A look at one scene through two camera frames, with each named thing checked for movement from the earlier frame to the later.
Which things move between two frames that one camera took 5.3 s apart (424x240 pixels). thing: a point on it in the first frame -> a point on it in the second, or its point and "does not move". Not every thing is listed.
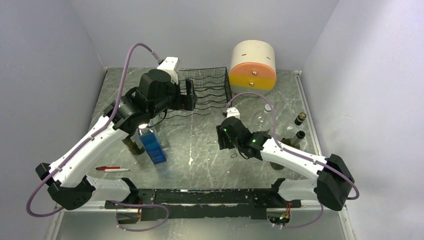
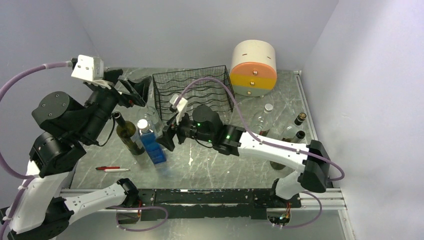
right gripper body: [225, 142] -> [183, 130]
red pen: [104, 167] does not move
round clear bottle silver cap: [263, 121] does not move
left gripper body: [186, 102] -> [109, 91]
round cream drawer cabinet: [252, 67] does not move
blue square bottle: [152, 144] does not move
